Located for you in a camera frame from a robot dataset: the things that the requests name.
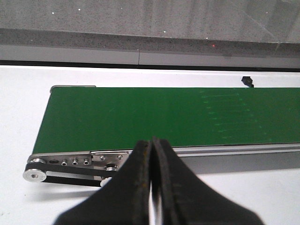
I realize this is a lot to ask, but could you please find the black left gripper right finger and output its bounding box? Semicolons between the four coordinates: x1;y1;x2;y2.
151;138;263;225

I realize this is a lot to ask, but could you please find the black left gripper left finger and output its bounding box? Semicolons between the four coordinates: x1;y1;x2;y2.
54;141;150;225

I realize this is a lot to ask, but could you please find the green conveyor belt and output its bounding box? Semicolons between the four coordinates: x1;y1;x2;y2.
33;87;300;154

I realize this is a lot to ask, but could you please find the conveyor end roller pulley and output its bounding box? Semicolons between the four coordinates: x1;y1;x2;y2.
22;158;47;182

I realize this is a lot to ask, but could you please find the grey stone counter slab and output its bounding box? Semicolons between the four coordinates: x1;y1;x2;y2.
0;0;300;56

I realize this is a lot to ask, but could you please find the aluminium conveyor frame rail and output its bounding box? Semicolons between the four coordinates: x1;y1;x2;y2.
28;143;300;174

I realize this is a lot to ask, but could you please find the black sensor with cable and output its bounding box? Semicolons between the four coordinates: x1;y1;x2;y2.
241;76;254;88

